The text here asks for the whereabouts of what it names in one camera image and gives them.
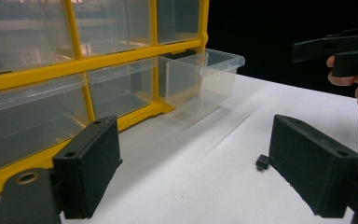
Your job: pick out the clear plastic drawer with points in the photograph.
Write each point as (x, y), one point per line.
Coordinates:
(199, 84)

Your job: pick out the yellow plastic drawer cabinet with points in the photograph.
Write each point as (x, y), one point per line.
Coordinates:
(74, 66)

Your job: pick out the set of clear cabinet drawers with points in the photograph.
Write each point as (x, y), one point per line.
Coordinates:
(28, 118)

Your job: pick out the small black plastic part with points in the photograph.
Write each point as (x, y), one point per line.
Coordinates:
(262, 162)

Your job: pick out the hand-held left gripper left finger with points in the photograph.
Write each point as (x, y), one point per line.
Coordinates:
(87, 168)

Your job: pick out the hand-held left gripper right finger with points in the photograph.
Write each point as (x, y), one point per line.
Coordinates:
(313, 168)

